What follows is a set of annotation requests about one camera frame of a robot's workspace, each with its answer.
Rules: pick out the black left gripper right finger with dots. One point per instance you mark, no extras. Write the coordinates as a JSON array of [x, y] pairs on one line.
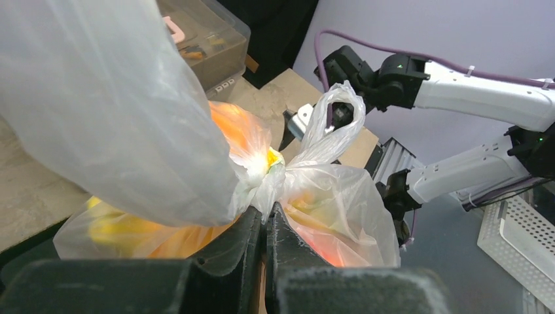
[[298, 280]]

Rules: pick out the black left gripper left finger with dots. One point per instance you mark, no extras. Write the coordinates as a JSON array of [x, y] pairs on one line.
[[223, 277]]

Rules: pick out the clear plastic grocery bag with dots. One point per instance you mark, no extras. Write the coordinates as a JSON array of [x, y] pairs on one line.
[[97, 92]]

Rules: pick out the black fabric tote bag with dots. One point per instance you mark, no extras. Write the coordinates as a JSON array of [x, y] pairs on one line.
[[278, 29]]

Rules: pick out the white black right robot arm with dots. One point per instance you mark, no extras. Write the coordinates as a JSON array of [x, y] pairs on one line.
[[487, 133]]

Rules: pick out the dark green tray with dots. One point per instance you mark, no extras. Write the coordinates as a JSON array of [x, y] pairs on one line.
[[39, 246]]

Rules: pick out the white perforated metal tray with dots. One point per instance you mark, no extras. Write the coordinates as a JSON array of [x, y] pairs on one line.
[[521, 241]]

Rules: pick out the smoky clear storage box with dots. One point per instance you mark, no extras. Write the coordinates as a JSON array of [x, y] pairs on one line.
[[216, 43]]

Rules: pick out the aluminium frame rail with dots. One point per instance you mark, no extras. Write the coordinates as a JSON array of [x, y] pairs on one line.
[[388, 158]]

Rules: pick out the pink box handle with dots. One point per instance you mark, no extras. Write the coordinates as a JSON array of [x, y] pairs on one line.
[[176, 32]]

